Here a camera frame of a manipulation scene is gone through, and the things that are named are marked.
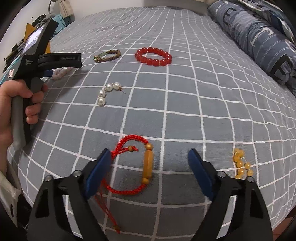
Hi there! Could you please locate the red bead bracelet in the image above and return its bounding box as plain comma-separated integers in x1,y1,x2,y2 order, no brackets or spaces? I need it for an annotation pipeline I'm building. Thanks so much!
134,47,173,67

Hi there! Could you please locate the person's left hand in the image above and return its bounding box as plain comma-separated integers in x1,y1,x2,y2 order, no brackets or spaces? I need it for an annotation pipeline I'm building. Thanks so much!
0,79,49,149

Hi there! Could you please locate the white cardboard box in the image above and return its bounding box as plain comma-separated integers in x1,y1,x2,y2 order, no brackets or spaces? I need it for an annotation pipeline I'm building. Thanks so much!
1,20,58,83

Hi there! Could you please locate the teal cloth on suitcase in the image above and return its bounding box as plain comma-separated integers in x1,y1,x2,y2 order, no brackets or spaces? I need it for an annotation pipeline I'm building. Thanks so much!
53,14,67,31

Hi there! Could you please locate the beige tied curtain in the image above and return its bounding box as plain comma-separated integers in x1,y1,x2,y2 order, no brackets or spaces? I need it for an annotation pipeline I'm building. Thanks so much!
58,0,74,18

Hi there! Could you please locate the blue desk lamp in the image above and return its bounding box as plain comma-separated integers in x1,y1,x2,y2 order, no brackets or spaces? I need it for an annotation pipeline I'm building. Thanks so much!
48,0,59,15

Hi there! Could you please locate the grey checked bed sheet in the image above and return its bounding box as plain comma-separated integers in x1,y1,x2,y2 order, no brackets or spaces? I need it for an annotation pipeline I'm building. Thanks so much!
9,7,295,240

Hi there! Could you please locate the blue grey patterned pillow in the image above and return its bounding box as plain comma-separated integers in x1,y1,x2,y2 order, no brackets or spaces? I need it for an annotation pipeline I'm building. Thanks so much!
208,1,295,88

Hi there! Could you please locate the folded patterned duvet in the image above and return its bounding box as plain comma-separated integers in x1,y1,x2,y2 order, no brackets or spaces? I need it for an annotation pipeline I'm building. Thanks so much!
238,0,295,44

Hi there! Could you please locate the pink white bead bracelet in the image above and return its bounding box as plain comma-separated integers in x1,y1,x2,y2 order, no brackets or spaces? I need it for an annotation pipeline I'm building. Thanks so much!
51,67,73,80

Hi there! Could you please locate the yellow amber bead bracelet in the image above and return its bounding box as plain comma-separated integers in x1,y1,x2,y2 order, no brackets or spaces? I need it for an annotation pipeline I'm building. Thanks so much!
232,148,254,180

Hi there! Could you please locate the red cord wooden bar bracelet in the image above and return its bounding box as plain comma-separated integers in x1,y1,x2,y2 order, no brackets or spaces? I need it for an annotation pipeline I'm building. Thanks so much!
94,134,155,234

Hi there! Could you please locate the brown wooden bead bracelet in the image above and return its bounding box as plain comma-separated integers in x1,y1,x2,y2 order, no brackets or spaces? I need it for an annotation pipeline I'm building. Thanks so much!
93,49,122,63

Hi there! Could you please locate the white pearl bead string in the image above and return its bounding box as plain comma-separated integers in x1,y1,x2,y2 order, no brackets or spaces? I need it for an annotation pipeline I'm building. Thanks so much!
97,81,127,107

